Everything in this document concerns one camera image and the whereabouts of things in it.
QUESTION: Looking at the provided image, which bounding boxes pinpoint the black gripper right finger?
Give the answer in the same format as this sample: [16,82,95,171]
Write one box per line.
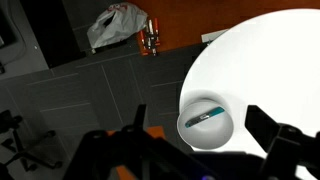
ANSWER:
[245,105,281,156]

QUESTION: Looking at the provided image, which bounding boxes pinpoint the white plastic bag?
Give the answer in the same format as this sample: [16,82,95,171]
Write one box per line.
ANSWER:
[87,2,148,49]

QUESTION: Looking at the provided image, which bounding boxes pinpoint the teal marker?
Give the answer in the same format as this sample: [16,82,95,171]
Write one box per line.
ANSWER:
[185,107,225,128]

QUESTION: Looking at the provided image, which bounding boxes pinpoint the white round table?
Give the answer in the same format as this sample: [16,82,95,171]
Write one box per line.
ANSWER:
[179,8,320,180]

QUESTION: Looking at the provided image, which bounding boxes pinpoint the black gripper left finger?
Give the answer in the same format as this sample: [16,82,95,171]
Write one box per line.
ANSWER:
[123,104,147,132]

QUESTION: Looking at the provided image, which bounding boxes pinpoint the black office chair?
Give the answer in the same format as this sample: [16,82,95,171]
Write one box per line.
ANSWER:
[0,110,63,172]

